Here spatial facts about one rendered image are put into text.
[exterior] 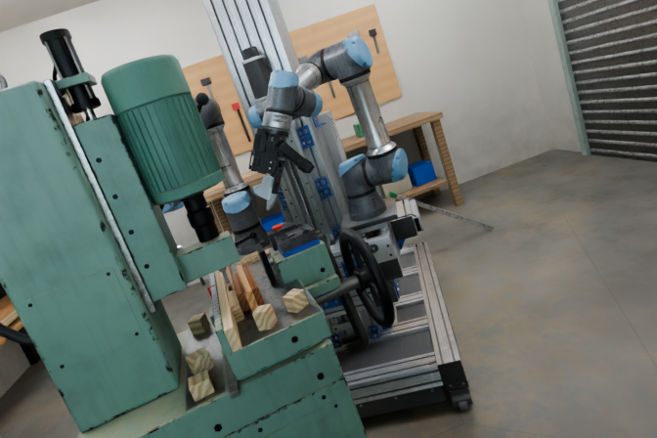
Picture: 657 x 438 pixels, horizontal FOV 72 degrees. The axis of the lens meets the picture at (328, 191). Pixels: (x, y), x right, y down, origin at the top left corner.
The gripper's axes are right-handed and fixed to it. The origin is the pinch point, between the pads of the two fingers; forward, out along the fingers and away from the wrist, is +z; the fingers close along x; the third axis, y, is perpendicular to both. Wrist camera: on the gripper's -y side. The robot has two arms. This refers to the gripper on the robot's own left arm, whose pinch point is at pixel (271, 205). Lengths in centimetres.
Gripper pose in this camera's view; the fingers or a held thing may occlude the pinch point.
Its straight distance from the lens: 122.9
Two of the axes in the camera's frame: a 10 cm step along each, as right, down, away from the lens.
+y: -9.4, -1.5, -2.9
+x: 2.8, 1.1, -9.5
